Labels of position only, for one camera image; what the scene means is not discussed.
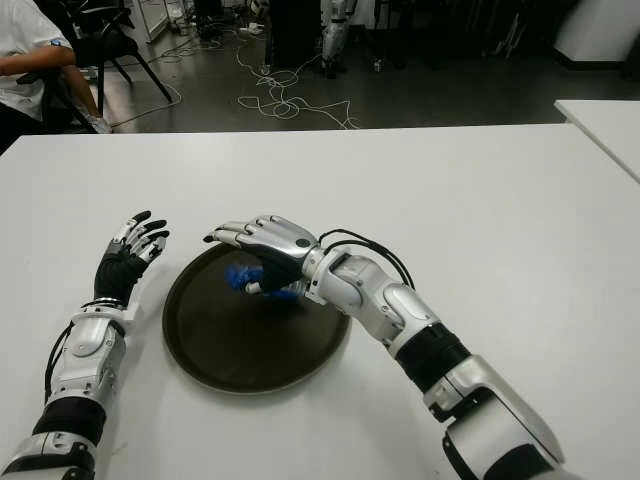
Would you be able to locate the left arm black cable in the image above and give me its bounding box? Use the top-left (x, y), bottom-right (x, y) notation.
top-left (43, 322), bottom-right (76, 401)

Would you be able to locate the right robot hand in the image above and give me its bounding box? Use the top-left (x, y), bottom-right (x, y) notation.
top-left (202, 214), bottom-right (321, 301)

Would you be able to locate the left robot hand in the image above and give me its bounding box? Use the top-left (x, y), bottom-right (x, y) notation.
top-left (94, 209), bottom-right (170, 304)

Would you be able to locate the white panel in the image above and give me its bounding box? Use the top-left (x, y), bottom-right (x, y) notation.
top-left (137, 0), bottom-right (171, 44)

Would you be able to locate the blue Oreo packet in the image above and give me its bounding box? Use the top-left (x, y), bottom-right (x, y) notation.
top-left (223, 263), bottom-right (303, 303)

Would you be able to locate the round brown tray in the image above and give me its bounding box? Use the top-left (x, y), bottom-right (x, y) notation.
top-left (162, 244), bottom-right (351, 396)

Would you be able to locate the seated person white shirt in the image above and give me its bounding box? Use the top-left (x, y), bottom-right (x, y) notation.
top-left (0, 0), bottom-right (114, 151)

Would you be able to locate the black chair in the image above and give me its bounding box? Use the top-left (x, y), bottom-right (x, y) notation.
top-left (72, 0), bottom-right (174, 129)
top-left (15, 67), bottom-right (101, 135)

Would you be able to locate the tangled white floor cable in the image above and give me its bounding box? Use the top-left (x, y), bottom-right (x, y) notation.
top-left (234, 29), bottom-right (361, 130)

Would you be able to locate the white side table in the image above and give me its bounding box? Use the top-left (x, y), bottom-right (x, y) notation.
top-left (553, 98), bottom-right (640, 184)

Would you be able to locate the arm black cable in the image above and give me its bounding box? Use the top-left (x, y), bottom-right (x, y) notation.
top-left (319, 228), bottom-right (416, 291)
top-left (43, 322), bottom-right (76, 401)

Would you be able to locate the white cabinet black base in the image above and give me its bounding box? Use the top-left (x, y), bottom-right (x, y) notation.
top-left (552, 0), bottom-right (640, 64)

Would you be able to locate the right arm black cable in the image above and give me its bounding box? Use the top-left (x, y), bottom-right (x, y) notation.
top-left (319, 228), bottom-right (416, 291)

